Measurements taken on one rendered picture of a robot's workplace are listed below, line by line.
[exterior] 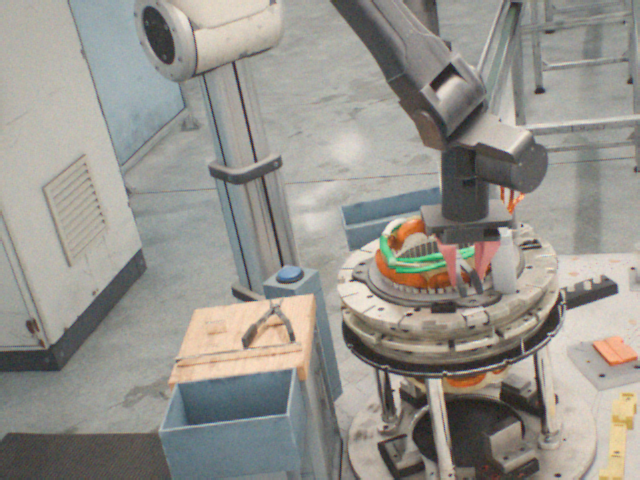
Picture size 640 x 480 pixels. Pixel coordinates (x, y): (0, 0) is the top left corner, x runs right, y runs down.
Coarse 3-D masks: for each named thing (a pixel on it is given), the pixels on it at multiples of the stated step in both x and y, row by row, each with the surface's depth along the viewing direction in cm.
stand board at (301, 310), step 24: (216, 312) 147; (240, 312) 145; (264, 312) 144; (288, 312) 143; (312, 312) 143; (192, 336) 141; (216, 336) 140; (240, 336) 139; (264, 336) 138; (288, 336) 137; (312, 336) 139; (240, 360) 133; (264, 360) 132; (288, 360) 131
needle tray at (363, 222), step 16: (416, 192) 176; (432, 192) 176; (352, 208) 176; (368, 208) 176; (384, 208) 176; (400, 208) 177; (416, 208) 177; (352, 224) 177; (368, 224) 166; (384, 224) 166; (352, 240) 167; (368, 240) 167
